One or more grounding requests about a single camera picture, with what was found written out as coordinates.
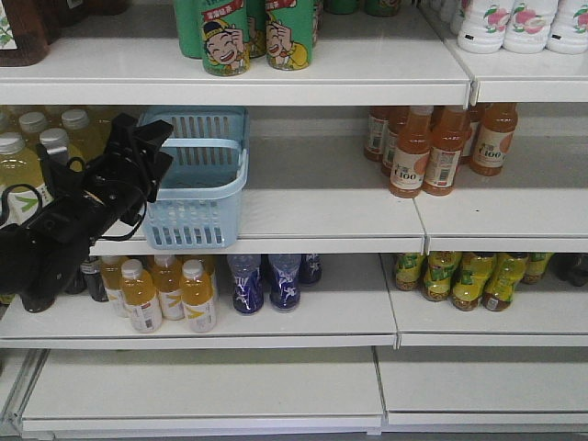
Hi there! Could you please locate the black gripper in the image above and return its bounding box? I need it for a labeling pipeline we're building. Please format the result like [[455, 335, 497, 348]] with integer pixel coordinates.
[[26, 113, 174, 243]]

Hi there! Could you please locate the light blue plastic basket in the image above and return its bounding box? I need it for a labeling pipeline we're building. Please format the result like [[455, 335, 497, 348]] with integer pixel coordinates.
[[140, 106, 249, 250]]

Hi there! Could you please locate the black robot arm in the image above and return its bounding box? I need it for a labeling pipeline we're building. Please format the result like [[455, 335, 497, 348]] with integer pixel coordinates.
[[1, 113, 174, 312]]

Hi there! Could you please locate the pale yellow drink bottle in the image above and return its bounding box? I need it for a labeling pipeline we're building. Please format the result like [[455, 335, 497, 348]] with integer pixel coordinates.
[[39, 128, 85, 165], [18, 111, 49, 144], [1, 131, 48, 224], [61, 108, 103, 158]]

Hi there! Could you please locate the dark tea bottle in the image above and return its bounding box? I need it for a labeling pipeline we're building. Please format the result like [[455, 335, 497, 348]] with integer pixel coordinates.
[[80, 256, 108, 302]]

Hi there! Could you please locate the orange vitamin drink bottle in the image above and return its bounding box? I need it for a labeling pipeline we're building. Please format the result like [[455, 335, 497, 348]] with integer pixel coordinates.
[[120, 259, 163, 333], [180, 259, 217, 333], [151, 254, 184, 321]]

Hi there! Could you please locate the green cartoon tea can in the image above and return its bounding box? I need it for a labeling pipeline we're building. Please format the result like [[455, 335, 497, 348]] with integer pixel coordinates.
[[265, 0, 313, 71], [197, 0, 250, 76]]

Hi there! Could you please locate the blue sports drink bottle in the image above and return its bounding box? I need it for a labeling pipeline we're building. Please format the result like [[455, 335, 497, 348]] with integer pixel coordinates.
[[268, 254, 301, 311], [227, 254, 264, 314]]

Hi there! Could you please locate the white metal shelving unit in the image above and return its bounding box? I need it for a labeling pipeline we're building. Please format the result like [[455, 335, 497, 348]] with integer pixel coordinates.
[[1, 1, 587, 440]]

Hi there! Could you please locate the orange C100 juice bottle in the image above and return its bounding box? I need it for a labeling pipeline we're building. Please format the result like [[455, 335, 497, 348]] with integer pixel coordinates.
[[389, 106, 434, 198], [423, 106, 469, 196], [469, 103, 518, 176]]

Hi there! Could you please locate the yellow lemon tea bottle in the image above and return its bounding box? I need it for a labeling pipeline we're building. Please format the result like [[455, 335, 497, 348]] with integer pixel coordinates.
[[394, 253, 425, 291], [481, 252, 529, 311], [423, 251, 462, 301], [450, 252, 496, 311]]

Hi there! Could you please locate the white peach drink bottle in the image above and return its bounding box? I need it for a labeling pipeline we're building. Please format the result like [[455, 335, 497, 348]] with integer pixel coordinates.
[[503, 0, 558, 54], [457, 0, 514, 54]]

